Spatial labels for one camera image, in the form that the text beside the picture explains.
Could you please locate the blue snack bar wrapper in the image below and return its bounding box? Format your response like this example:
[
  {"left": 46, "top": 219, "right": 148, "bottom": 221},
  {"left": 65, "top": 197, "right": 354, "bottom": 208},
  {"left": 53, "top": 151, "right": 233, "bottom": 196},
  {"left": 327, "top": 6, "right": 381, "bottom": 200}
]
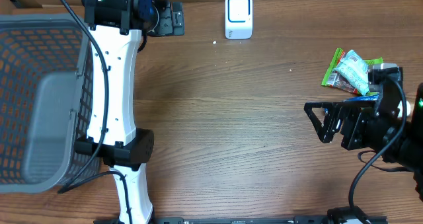
[{"left": 344, "top": 94, "right": 379, "bottom": 102}]

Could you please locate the green clear snack bag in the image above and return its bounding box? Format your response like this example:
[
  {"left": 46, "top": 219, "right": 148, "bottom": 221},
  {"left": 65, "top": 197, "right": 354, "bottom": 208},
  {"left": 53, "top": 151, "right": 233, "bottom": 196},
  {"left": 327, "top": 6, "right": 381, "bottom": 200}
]
[{"left": 321, "top": 48, "right": 383, "bottom": 96}]

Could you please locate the teal white snack packet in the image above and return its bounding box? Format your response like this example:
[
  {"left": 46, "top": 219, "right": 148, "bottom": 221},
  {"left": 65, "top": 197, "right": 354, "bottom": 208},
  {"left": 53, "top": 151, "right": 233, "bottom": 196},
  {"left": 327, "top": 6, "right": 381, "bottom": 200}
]
[{"left": 334, "top": 50, "right": 369, "bottom": 95}]

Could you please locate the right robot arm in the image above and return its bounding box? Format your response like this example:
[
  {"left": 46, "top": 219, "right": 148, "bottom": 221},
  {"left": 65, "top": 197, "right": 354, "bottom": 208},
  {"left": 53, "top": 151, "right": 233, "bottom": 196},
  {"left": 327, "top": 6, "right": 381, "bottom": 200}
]
[{"left": 304, "top": 81, "right": 422, "bottom": 223}]

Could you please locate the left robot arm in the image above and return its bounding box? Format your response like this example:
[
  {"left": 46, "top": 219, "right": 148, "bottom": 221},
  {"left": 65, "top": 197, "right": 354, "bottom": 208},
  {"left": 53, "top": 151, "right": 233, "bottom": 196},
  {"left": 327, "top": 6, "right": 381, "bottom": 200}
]
[{"left": 73, "top": 0, "right": 184, "bottom": 223}]

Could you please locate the white barcode scanner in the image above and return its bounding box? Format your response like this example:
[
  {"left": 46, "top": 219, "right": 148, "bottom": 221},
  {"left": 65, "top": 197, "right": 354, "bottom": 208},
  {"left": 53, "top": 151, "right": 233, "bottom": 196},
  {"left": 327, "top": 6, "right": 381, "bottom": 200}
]
[{"left": 225, "top": 0, "right": 253, "bottom": 40}]

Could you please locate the grey plastic mesh basket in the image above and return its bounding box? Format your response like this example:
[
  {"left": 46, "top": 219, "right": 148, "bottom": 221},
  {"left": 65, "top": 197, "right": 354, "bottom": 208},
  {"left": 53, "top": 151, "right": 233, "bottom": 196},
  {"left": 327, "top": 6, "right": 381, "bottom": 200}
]
[{"left": 1, "top": 14, "right": 100, "bottom": 194}]

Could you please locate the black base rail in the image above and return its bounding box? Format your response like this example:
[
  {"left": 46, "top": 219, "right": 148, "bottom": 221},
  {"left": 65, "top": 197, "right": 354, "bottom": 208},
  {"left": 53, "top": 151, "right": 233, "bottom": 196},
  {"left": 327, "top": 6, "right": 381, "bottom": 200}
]
[{"left": 94, "top": 215, "right": 388, "bottom": 224}]

